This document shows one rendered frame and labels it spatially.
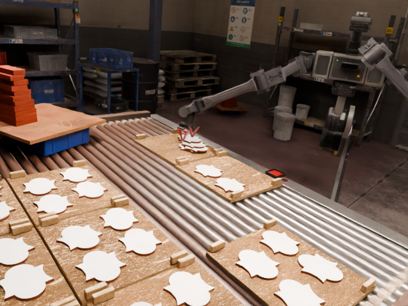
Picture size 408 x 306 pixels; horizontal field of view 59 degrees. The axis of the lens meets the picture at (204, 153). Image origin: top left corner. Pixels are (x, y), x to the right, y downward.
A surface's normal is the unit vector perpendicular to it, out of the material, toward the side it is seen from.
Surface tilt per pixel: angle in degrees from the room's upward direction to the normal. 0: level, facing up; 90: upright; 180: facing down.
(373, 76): 90
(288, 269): 0
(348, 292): 0
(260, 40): 90
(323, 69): 90
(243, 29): 90
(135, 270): 0
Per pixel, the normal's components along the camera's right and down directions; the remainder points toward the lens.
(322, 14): -0.68, 0.20
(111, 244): 0.10, -0.93
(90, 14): 0.73, 0.31
